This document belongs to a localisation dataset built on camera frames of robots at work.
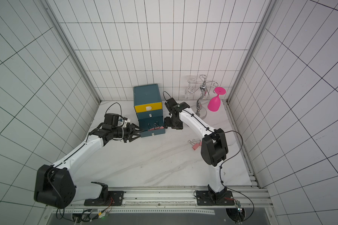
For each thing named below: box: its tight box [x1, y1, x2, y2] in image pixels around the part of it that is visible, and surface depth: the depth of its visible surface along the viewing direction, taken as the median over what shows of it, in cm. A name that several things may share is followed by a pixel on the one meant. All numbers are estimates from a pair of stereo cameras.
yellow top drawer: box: [134, 102, 163, 113], surface depth 92 cm
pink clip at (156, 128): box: [147, 126, 165, 131], surface depth 102 cm
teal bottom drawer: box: [138, 115, 166, 138], surface depth 102 cm
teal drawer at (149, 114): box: [135, 109, 163, 120], surface depth 99 cm
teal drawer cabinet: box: [133, 83, 166, 138], surface depth 97 cm
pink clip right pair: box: [187, 138, 203, 151], surface depth 96 cm
